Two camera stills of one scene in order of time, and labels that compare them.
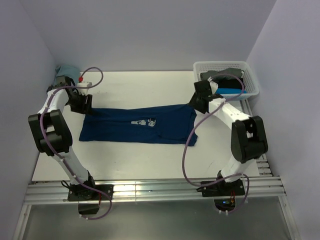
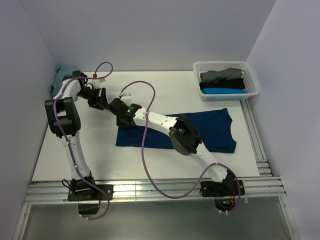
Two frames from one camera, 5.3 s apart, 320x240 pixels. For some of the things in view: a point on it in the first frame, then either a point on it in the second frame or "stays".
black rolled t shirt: (230, 83) stays
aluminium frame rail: (266, 188) stays
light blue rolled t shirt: (229, 91) stays
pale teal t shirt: (70, 71) stays
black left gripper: (85, 108) -> (99, 102)
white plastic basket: (250, 84) stays
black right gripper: (192, 103) -> (119, 122)
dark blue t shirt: (164, 125) -> (214, 127)
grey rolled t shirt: (207, 75) stays
